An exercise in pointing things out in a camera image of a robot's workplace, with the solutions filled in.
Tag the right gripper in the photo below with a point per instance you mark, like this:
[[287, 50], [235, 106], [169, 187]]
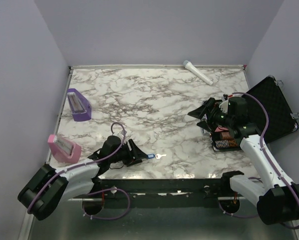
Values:
[[213, 106]]

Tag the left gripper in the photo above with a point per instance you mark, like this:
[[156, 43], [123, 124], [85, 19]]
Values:
[[136, 153]]

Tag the silver key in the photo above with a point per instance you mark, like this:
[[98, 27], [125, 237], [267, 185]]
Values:
[[159, 156]]

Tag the blue key tag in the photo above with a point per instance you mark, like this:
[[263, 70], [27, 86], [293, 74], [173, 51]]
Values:
[[151, 156]]

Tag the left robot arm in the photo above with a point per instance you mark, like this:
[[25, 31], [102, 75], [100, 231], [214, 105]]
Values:
[[50, 186]]

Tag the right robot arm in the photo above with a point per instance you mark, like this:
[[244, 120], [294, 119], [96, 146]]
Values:
[[277, 199]]

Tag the pink card deck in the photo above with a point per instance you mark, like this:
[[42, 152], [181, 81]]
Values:
[[221, 129]]

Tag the white microphone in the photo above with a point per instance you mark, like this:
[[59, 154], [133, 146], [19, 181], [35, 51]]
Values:
[[190, 67]]

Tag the purple metronome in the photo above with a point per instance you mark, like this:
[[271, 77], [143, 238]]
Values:
[[80, 107]]

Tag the pink metronome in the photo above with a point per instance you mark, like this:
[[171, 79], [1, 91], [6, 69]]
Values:
[[64, 150]]

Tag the black poker chip case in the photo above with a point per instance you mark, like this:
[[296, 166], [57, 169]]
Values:
[[280, 115]]

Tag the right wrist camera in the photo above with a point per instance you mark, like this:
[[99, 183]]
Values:
[[223, 106]]

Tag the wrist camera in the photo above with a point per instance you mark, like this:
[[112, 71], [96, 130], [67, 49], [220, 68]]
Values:
[[223, 106], [120, 134]]

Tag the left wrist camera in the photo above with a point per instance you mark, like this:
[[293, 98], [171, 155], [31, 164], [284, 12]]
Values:
[[120, 134]]

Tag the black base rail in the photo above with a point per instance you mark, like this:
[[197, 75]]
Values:
[[159, 193]]

